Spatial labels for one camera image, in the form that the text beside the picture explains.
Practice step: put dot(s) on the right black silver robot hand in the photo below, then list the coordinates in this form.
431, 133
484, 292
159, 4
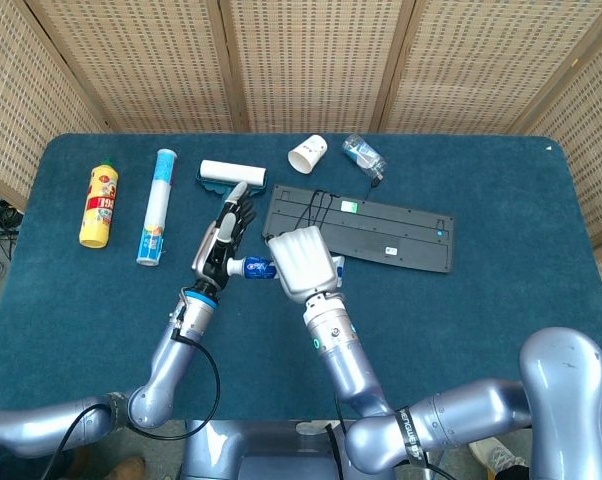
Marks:
303, 262

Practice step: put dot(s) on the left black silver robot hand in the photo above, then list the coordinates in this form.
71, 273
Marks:
216, 250

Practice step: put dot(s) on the blue white toothpaste tube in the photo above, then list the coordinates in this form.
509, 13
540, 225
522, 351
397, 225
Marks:
256, 267

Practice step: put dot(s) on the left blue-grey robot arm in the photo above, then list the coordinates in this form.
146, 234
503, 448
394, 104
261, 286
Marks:
166, 360

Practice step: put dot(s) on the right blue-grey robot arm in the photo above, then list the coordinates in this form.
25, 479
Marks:
343, 360

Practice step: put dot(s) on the white blue tube container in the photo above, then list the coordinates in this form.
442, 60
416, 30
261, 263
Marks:
157, 210

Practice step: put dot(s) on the teal lint roller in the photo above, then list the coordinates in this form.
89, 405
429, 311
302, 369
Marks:
233, 175

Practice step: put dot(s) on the black keyboard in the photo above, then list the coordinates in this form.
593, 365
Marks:
381, 232

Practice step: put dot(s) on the white paper cup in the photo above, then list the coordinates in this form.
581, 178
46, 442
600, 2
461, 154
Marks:
306, 155

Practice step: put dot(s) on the clear blue-labelled plastic bottle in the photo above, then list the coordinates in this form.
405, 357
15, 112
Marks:
363, 154

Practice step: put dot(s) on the yellow red-labelled bottle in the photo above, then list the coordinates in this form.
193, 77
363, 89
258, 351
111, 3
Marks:
99, 205

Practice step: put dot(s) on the bamboo folding screen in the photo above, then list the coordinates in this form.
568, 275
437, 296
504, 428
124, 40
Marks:
311, 65

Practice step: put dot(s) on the blue-grey robot torso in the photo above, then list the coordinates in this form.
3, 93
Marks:
261, 462

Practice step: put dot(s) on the brown shoe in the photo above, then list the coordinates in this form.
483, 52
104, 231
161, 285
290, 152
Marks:
126, 470

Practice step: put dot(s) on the white shoe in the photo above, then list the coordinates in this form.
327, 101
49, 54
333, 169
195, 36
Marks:
501, 452

